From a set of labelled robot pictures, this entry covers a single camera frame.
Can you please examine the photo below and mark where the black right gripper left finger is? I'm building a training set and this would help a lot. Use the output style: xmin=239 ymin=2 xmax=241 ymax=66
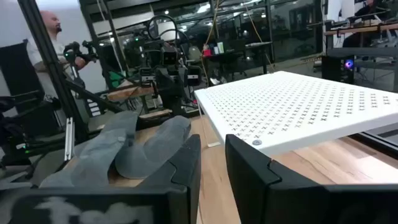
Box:
xmin=0 ymin=133 xmax=202 ymax=224

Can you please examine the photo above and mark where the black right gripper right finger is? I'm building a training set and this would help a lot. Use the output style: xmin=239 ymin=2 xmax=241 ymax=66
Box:
xmin=224 ymin=133 xmax=398 ymax=224

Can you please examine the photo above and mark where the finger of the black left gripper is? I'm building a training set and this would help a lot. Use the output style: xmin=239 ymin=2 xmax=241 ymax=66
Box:
xmin=170 ymin=88 xmax=187 ymax=116
xmin=157 ymin=88 xmax=171 ymax=108

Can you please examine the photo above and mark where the wooden background table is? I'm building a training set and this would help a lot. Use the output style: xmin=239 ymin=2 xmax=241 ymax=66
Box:
xmin=107 ymin=85 xmax=155 ymax=102

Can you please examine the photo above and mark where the white perforated metal shelf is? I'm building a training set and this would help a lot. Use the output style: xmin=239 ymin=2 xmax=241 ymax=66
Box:
xmin=193 ymin=70 xmax=398 ymax=156

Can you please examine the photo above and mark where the person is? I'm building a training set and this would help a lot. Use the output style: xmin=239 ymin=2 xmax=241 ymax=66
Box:
xmin=354 ymin=0 xmax=391 ymax=19
xmin=26 ymin=10 xmax=91 ymax=99

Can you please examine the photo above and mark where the black computer tower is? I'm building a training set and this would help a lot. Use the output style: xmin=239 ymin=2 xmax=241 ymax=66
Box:
xmin=321 ymin=55 xmax=355 ymax=85

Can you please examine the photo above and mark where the black panel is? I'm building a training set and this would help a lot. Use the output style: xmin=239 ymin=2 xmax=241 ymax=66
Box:
xmin=0 ymin=39 xmax=46 ymax=116

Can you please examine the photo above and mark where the wooden background desk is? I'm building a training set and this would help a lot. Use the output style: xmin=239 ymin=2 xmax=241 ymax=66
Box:
xmin=324 ymin=21 xmax=398 ymax=37

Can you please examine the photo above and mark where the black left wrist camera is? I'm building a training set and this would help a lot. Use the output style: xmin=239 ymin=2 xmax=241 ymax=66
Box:
xmin=161 ymin=45 xmax=178 ymax=66

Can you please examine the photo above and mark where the yellow hanging cable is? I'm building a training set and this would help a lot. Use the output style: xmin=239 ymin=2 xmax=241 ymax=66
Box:
xmin=200 ymin=0 xmax=220 ymax=88
xmin=242 ymin=2 xmax=276 ymax=71

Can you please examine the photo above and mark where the silver aluminium bracket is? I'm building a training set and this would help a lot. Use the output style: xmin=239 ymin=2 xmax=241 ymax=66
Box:
xmin=63 ymin=117 xmax=76 ymax=162

